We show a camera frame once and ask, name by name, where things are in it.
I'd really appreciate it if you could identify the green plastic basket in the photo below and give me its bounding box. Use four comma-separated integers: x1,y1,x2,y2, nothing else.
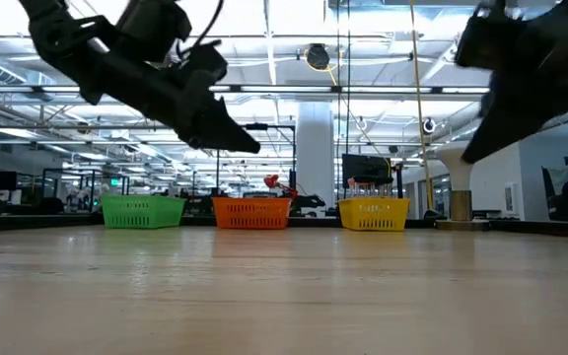
100,195,187,230

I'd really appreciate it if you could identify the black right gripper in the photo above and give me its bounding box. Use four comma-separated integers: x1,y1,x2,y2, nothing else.
454,3,568,166

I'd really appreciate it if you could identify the yellow hanging cable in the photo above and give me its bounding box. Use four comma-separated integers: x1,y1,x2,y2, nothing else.
408,0,436,214

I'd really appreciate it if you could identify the black metal gantry frame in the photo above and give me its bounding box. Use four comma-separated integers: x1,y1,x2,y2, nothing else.
214,122,298,198

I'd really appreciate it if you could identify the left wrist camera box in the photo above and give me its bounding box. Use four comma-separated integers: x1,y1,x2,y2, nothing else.
179,40,230,84

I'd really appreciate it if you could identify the black hourglass blue sand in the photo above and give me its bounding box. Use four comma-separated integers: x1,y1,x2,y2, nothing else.
373,176,395,199

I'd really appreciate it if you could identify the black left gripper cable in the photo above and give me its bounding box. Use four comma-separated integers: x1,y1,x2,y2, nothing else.
175,0,226,56

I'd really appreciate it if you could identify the black aluminium table frame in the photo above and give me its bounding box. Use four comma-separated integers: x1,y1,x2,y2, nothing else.
0,211,568,242

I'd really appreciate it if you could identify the white building column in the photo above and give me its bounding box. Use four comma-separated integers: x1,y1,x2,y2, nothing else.
296,101,337,208

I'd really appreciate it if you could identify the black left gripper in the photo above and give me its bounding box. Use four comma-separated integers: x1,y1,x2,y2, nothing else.
79,48,261,154

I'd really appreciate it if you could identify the yellow plastic basket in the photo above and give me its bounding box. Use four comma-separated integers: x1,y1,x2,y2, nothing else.
337,197,411,233

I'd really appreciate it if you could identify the black hourglass pale sand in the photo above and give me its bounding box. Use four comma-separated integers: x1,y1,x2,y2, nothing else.
355,176,377,199

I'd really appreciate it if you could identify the orange plastic basket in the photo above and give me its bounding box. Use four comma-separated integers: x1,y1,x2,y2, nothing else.
211,196,293,231

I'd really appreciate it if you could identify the black ceiling cable reel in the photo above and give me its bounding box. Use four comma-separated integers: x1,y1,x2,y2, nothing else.
306,42,331,71

